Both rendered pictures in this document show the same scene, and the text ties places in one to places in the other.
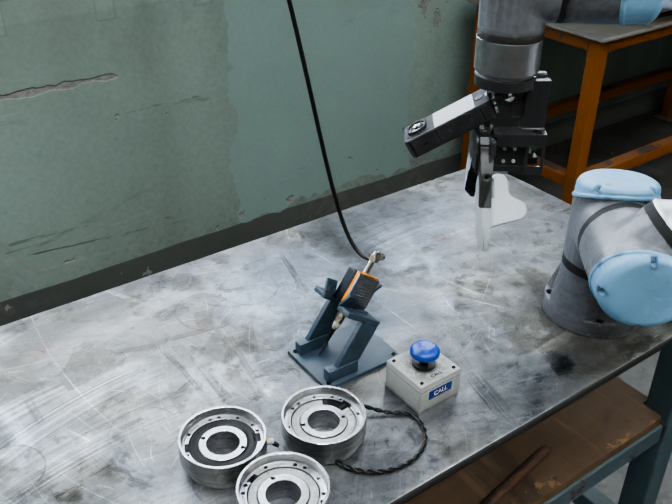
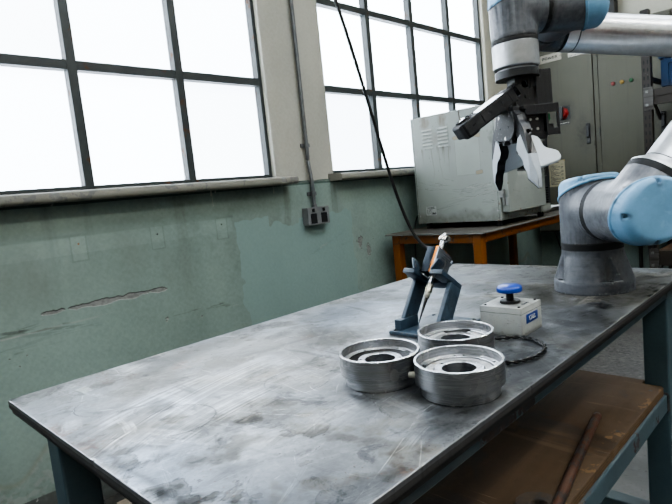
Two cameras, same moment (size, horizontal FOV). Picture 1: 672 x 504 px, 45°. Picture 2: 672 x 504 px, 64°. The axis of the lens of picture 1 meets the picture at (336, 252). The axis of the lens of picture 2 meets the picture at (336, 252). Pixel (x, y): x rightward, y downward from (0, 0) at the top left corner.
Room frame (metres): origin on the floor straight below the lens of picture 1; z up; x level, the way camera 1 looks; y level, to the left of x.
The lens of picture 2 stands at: (0.05, 0.27, 1.05)
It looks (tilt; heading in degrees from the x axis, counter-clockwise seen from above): 6 degrees down; 351
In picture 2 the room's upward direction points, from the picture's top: 6 degrees counter-clockwise
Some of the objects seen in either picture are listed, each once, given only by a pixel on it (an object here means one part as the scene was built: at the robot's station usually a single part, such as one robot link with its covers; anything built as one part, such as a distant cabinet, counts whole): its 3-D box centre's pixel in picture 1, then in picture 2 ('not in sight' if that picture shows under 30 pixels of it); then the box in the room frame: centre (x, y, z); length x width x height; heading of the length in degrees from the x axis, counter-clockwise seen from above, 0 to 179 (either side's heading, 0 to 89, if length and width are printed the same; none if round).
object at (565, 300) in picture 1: (597, 282); (592, 264); (1.03, -0.40, 0.85); 0.15 x 0.15 x 0.10
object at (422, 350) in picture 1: (423, 361); (509, 299); (0.84, -0.12, 0.85); 0.04 x 0.04 x 0.05
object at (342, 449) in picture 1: (323, 425); (456, 343); (0.75, 0.01, 0.82); 0.10 x 0.10 x 0.04
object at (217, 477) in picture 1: (223, 448); (380, 364); (0.71, 0.13, 0.82); 0.10 x 0.10 x 0.04
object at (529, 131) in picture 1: (506, 121); (523, 107); (0.91, -0.20, 1.16); 0.09 x 0.08 x 0.12; 88
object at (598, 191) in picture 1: (612, 218); (592, 207); (1.03, -0.40, 0.97); 0.13 x 0.12 x 0.14; 176
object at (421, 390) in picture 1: (425, 374); (512, 313); (0.84, -0.12, 0.82); 0.08 x 0.07 x 0.05; 126
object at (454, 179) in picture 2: not in sight; (486, 167); (3.07, -1.13, 1.10); 0.62 x 0.61 x 0.65; 126
